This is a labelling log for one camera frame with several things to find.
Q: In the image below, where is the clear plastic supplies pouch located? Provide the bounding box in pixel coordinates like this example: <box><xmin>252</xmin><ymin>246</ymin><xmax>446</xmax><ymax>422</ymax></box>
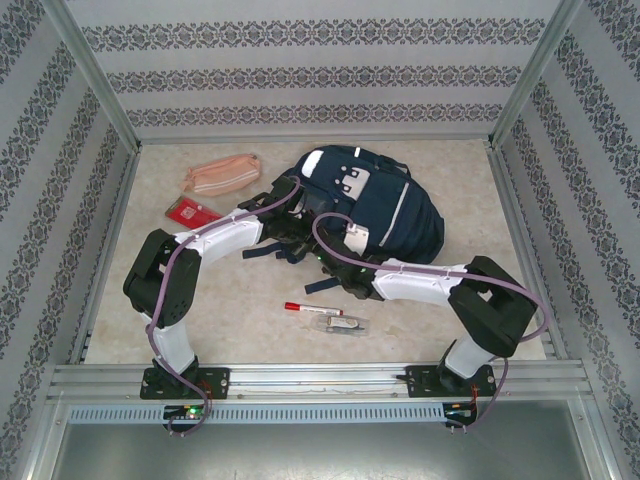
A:
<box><xmin>313</xmin><ymin>313</ymin><xmax>372</xmax><ymax>338</ymax></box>

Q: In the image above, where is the red marker pen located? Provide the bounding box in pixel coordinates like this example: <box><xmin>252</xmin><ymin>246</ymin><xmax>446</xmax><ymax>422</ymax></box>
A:
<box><xmin>284</xmin><ymin>301</ymin><xmax>345</xmax><ymax>316</ymax></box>

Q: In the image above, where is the navy blue backpack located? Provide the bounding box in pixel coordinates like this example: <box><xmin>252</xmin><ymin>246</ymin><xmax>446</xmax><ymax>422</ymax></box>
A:
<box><xmin>242</xmin><ymin>144</ymin><xmax>446</xmax><ymax>296</ymax></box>

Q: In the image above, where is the pink striped pencil case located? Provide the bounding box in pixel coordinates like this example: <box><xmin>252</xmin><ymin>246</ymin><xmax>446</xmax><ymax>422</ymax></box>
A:
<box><xmin>179</xmin><ymin>153</ymin><xmax>264</xmax><ymax>197</ymax></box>

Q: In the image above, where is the red book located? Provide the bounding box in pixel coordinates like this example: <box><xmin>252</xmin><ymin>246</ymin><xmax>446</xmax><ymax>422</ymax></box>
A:
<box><xmin>164</xmin><ymin>196</ymin><xmax>224</xmax><ymax>234</ymax></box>

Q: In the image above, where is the grey metal panel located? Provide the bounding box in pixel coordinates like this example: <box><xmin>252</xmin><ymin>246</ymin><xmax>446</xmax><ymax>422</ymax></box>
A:
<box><xmin>47</xmin><ymin>422</ymin><xmax>599</xmax><ymax>480</ymax></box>

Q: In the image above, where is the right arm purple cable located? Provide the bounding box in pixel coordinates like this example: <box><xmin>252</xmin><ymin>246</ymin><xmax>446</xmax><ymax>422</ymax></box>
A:
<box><xmin>310</xmin><ymin>212</ymin><xmax>551</xmax><ymax>434</ymax></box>

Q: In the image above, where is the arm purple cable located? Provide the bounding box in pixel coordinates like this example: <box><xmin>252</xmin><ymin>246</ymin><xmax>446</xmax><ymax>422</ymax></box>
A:
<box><xmin>145</xmin><ymin>175</ymin><xmax>302</xmax><ymax>439</ymax></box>
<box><xmin>310</xmin><ymin>212</ymin><xmax>551</xmax><ymax>434</ymax></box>

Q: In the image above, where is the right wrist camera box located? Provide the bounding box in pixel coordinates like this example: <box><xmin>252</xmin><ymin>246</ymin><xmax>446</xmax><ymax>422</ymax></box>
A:
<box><xmin>342</xmin><ymin>223</ymin><xmax>371</xmax><ymax>254</ymax></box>

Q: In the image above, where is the aluminium mounting rail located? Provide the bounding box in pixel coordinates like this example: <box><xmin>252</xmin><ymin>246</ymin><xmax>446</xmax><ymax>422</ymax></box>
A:
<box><xmin>47</xmin><ymin>363</ymin><xmax>589</xmax><ymax>401</ymax></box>

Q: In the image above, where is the aluminium table edge rail short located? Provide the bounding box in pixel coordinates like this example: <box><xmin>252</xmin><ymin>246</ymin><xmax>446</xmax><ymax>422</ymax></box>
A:
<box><xmin>134</xmin><ymin>132</ymin><xmax>494</xmax><ymax>147</ymax></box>

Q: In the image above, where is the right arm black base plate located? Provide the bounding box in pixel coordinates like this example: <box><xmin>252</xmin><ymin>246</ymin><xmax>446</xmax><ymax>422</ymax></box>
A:
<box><xmin>407</xmin><ymin>363</ymin><xmax>499</xmax><ymax>400</ymax></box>

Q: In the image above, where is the grey slotted cable duct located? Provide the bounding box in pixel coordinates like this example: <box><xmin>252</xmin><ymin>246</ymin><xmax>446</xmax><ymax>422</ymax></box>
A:
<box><xmin>67</xmin><ymin>402</ymin><xmax>446</xmax><ymax>425</ymax></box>

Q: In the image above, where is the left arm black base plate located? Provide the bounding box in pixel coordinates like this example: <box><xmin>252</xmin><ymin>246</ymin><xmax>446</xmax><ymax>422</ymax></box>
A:
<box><xmin>139</xmin><ymin>367</ymin><xmax>231</xmax><ymax>401</ymax></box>

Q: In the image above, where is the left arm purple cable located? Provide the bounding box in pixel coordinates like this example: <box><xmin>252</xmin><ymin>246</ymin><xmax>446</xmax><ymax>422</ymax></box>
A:
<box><xmin>145</xmin><ymin>175</ymin><xmax>302</xmax><ymax>439</ymax></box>

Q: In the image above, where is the aluminium table edge rail long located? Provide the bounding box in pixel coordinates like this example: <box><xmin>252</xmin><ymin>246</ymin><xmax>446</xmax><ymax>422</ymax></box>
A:
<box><xmin>67</xmin><ymin>147</ymin><xmax>144</xmax><ymax>365</ymax></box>
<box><xmin>487</xmin><ymin>147</ymin><xmax>571</xmax><ymax>360</ymax></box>

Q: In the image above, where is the aluminium corner post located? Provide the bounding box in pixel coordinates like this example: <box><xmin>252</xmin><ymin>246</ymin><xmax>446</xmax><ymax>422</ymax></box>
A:
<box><xmin>487</xmin><ymin>0</ymin><xmax>584</xmax><ymax>149</ymax></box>
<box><xmin>42</xmin><ymin>0</ymin><xmax>144</xmax><ymax>151</ymax></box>

